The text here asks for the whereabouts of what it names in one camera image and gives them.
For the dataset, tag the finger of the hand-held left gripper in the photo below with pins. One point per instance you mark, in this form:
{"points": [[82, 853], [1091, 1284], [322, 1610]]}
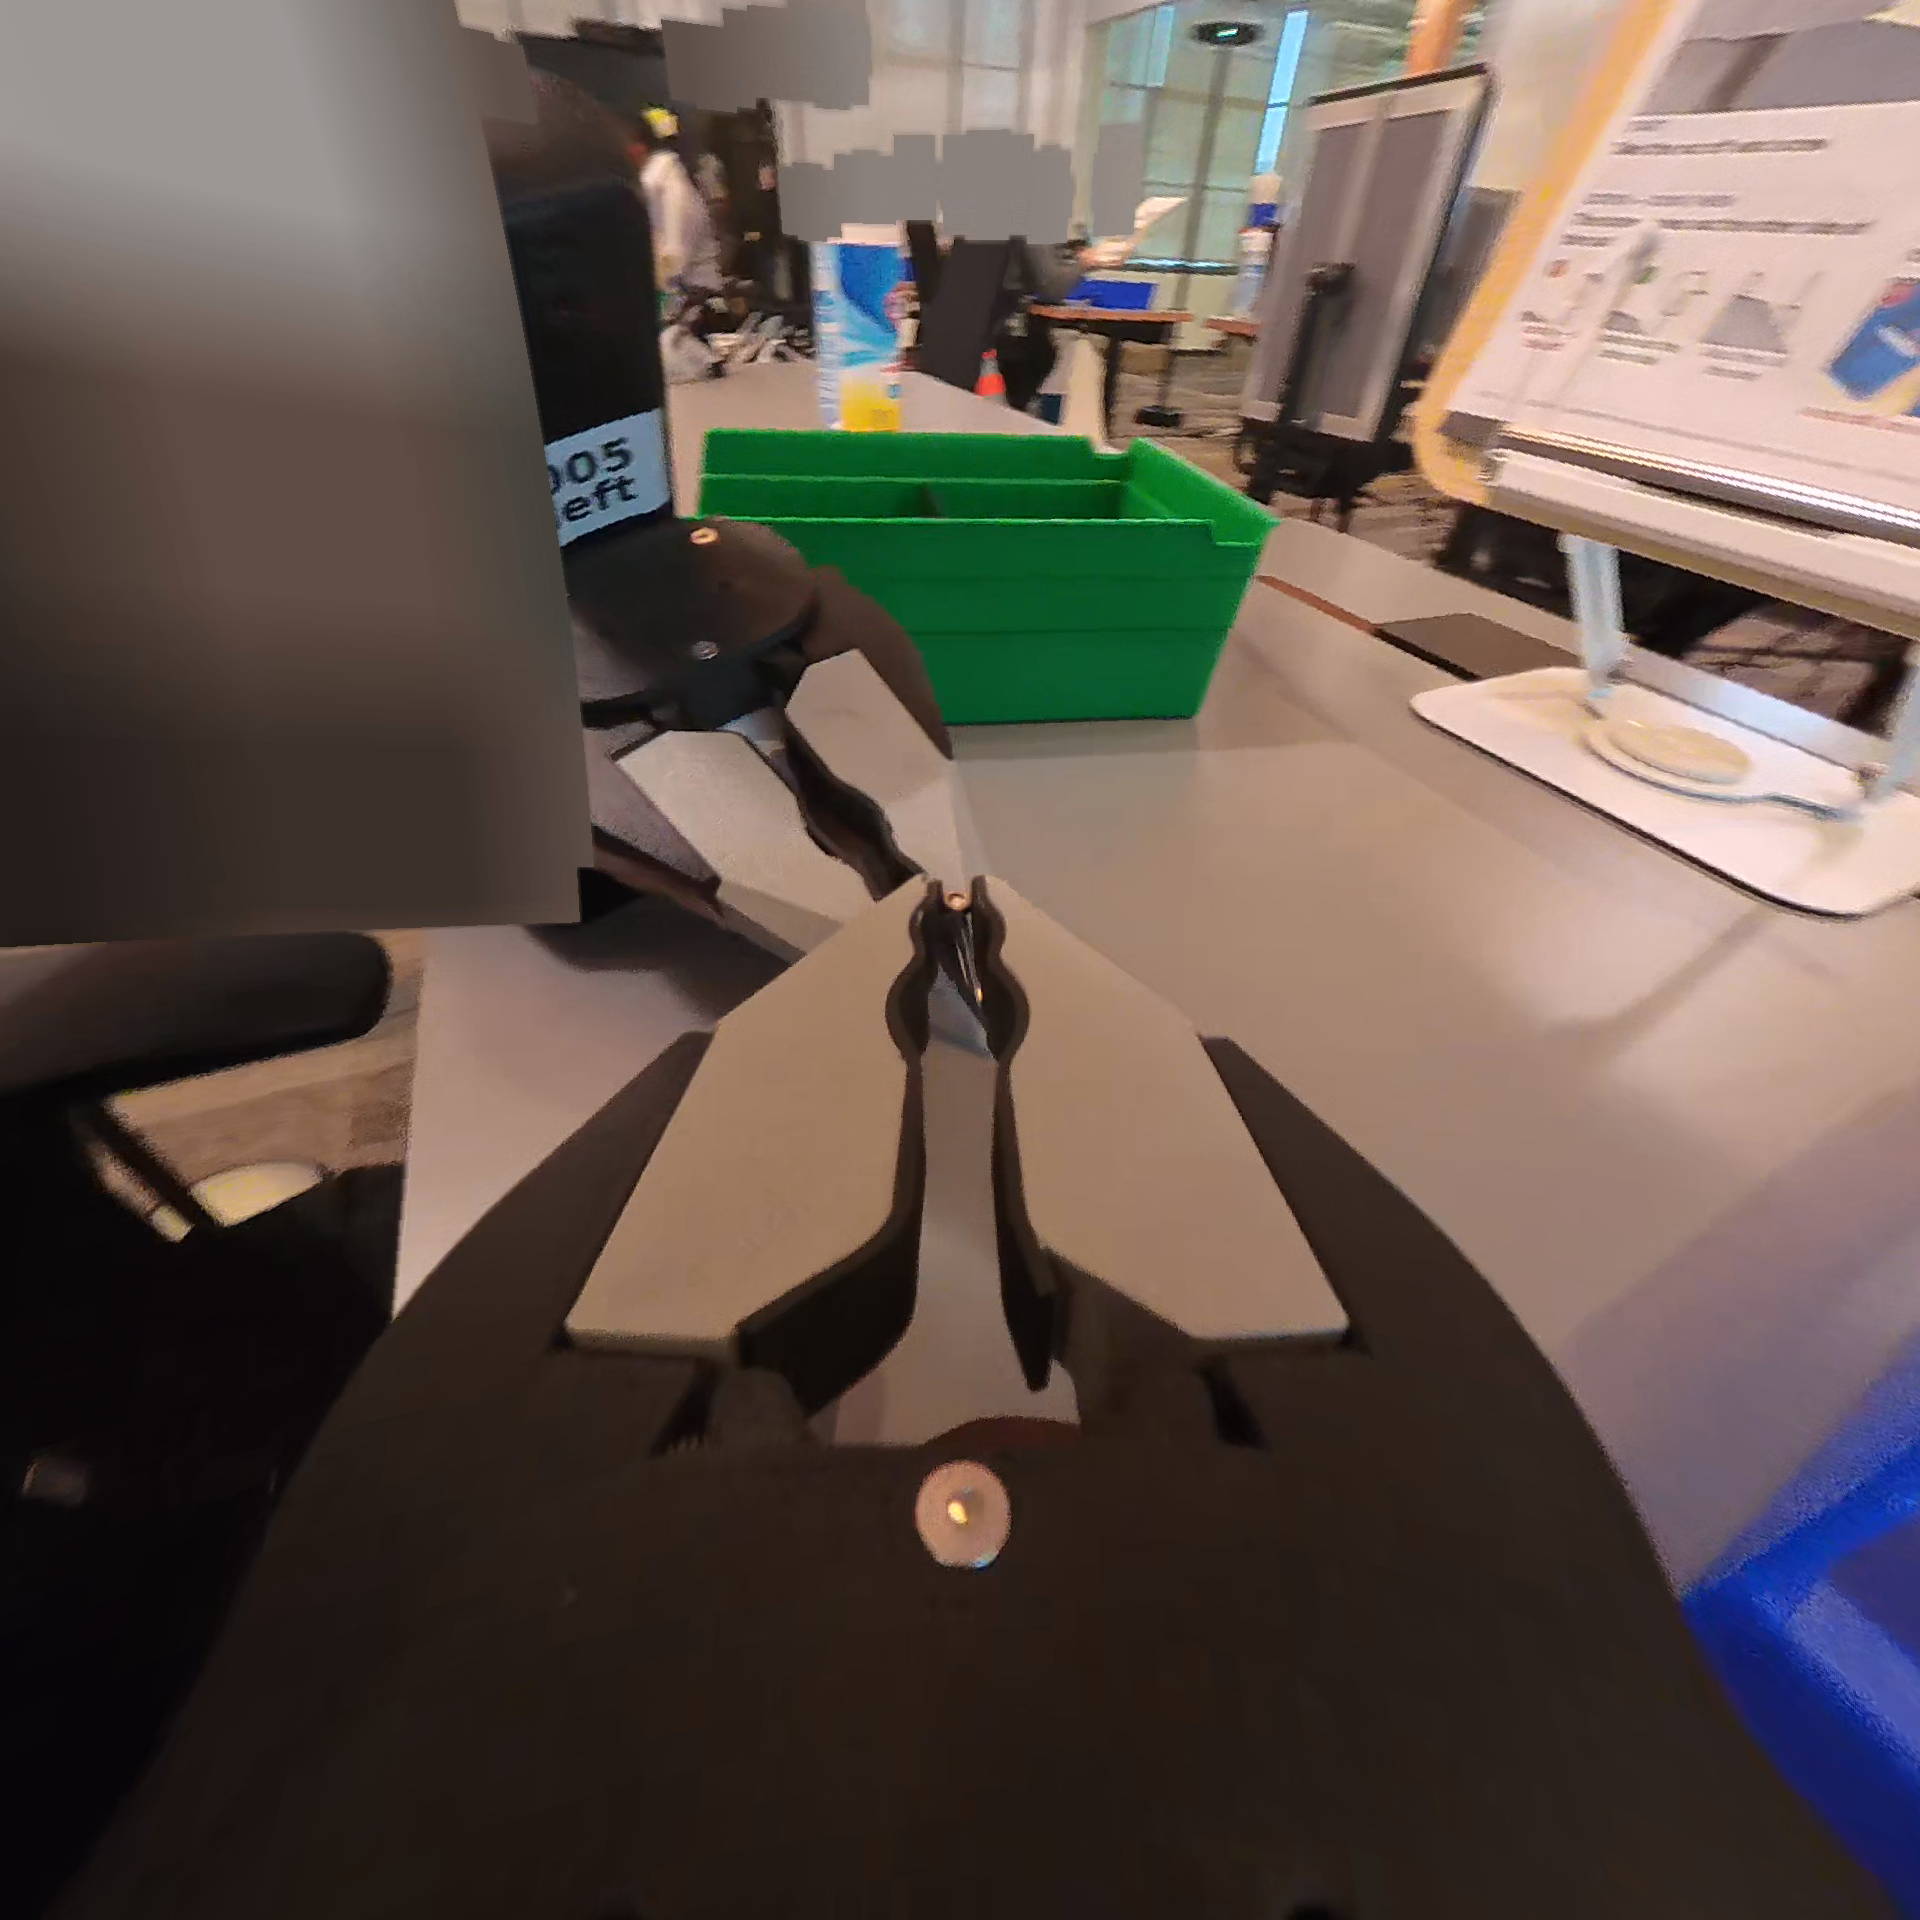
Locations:
{"points": [[886, 735], [720, 819]]}

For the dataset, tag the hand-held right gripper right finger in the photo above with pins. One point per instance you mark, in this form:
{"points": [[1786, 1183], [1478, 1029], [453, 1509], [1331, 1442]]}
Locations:
{"points": [[1184, 1185]]}

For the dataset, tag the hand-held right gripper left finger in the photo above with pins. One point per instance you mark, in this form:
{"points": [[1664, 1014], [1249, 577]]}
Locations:
{"points": [[734, 1185]]}

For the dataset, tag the green plastic bin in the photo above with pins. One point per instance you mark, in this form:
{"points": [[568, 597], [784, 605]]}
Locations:
{"points": [[1050, 630]]}

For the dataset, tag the disinfectant wipes canister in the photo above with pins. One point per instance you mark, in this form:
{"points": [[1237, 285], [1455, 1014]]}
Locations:
{"points": [[858, 347]]}

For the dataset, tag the person's body in black clothes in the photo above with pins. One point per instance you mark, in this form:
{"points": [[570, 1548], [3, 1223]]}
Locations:
{"points": [[149, 1425]]}

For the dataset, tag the grey panel on easel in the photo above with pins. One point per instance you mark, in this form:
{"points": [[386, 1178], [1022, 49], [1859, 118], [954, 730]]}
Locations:
{"points": [[1382, 241]]}

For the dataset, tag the large blue plastic bin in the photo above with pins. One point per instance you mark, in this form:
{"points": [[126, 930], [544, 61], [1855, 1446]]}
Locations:
{"points": [[1830, 1621]]}

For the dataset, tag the printed instruction sheet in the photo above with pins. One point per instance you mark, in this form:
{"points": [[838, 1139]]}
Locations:
{"points": [[1725, 225]]}

